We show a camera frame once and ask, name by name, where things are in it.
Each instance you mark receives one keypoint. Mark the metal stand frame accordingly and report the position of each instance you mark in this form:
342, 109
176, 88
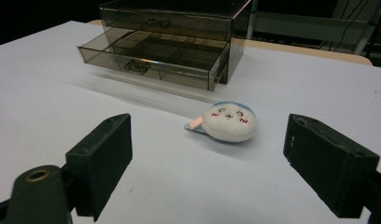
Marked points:
316, 25

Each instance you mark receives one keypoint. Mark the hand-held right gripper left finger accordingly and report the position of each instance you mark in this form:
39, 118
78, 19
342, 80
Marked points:
100, 165

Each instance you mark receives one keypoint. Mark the smoky transparent drawer cabinet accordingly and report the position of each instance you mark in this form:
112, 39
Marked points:
191, 25

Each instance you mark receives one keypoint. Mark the white plush face toy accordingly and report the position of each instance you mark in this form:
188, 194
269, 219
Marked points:
230, 124

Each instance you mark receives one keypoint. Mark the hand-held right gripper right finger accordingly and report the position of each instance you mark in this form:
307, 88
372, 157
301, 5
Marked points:
328, 165

